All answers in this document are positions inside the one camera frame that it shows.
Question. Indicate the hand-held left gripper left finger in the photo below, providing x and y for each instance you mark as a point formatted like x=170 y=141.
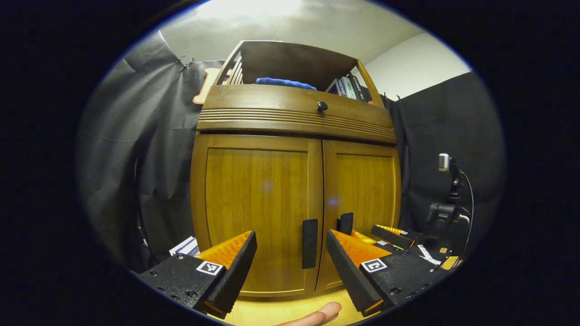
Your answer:
x=231 y=280

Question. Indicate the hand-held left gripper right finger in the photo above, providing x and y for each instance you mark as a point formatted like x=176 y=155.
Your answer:
x=351 y=276

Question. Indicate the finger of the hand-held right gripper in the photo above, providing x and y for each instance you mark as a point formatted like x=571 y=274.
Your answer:
x=384 y=246
x=398 y=237

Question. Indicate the wooden shoe cabinet door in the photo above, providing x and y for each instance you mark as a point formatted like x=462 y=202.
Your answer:
x=253 y=203
x=362 y=185

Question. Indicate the wooden double-door shoe cabinet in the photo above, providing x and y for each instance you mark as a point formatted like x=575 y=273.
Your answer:
x=290 y=63

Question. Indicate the blue and white box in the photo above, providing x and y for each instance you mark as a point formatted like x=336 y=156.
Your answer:
x=192 y=251
x=181 y=246

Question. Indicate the black book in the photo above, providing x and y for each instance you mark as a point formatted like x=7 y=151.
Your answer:
x=361 y=90

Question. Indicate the black drawer knob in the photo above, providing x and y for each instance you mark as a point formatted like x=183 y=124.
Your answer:
x=322 y=106

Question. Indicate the grey book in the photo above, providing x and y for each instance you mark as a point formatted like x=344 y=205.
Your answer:
x=349 y=87

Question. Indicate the dark blue book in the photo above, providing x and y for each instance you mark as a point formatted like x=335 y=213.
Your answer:
x=335 y=87

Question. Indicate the wooden drawer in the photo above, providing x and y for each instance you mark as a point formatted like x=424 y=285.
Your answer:
x=253 y=97

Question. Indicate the blue folded cloth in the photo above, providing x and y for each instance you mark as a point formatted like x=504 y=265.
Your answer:
x=283 y=82

